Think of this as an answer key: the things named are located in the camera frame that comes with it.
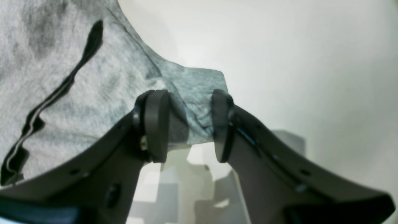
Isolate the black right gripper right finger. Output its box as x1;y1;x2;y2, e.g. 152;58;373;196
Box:
211;89;396;224

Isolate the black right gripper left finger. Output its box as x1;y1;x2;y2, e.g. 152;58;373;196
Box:
1;90;169;224

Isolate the grey T-shirt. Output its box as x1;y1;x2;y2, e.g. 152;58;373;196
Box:
0;0;228;188

